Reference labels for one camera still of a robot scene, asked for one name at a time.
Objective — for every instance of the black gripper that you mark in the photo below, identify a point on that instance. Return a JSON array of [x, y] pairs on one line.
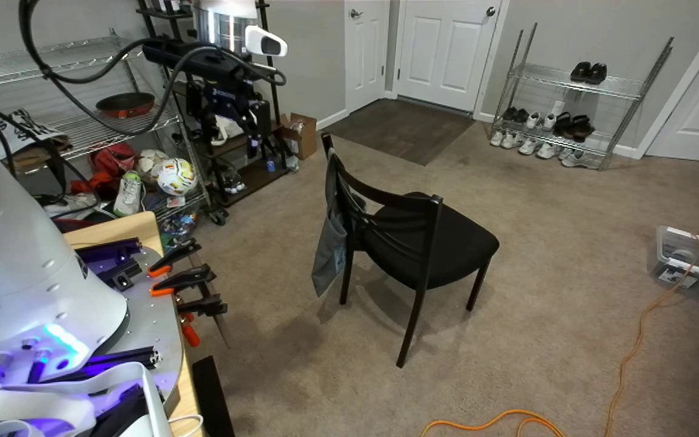
[[225, 101]]

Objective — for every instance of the grey tote bag blue print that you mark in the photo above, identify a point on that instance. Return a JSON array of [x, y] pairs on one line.
[[329, 258]]

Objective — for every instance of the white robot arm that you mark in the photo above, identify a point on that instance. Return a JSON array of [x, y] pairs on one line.
[[11, 268]]

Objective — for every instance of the red bag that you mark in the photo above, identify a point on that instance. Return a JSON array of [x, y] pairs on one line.
[[109, 161]]

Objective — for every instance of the white black patterned bag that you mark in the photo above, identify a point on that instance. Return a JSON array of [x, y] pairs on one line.
[[17, 134]]

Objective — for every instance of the black wooden chair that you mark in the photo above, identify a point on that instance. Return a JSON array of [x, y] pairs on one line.
[[448, 243]]

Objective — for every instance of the white folded cloth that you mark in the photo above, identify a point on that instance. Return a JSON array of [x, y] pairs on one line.
[[221, 130]]

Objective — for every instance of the blue capped bottle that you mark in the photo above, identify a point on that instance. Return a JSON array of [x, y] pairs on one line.
[[271, 164]]

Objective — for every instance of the brown cardboard box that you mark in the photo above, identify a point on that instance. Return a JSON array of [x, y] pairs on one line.
[[300, 134]]

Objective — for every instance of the black shelf unit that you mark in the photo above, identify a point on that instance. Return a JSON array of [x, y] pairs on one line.
[[254, 180]]

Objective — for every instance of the colourful soccer ball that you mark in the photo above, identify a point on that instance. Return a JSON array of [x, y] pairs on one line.
[[175, 175]]

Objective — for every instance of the white ball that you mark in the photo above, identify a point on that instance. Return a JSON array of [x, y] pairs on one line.
[[149, 164]]

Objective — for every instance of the red and black round pan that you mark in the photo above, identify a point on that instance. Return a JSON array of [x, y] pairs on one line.
[[125, 106]]

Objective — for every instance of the white and green bottle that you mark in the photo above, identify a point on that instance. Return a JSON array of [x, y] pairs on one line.
[[126, 195]]

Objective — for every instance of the black orange bar clamp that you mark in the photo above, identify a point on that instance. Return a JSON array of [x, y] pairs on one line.
[[192, 280], [203, 308], [174, 258]]

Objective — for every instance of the brown door mat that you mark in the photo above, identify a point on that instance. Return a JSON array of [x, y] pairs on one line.
[[399, 130]]

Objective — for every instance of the purple aluminium extrusion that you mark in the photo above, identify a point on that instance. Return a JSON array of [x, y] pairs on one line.
[[109, 257]]

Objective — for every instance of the grey round mounting plate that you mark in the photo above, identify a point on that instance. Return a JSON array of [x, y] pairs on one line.
[[152, 325]]

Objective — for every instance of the white shoe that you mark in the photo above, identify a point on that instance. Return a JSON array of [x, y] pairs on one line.
[[545, 117], [513, 140], [546, 151], [570, 160], [527, 147], [495, 140]]

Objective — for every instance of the dark shoe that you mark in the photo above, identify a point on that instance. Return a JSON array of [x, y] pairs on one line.
[[516, 116]]

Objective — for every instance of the black flat bar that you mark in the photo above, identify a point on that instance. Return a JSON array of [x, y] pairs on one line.
[[211, 398]]

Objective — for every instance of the black shoe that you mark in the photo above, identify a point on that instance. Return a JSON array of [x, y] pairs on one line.
[[598, 75], [581, 71], [561, 123], [581, 128]]

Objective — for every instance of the clear plastic box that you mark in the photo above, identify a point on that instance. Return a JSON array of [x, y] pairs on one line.
[[684, 258]]

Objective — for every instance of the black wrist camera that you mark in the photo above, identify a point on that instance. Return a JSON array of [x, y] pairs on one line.
[[205, 61]]

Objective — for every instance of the white grey stand frame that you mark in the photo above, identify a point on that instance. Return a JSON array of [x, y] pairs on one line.
[[58, 404]]

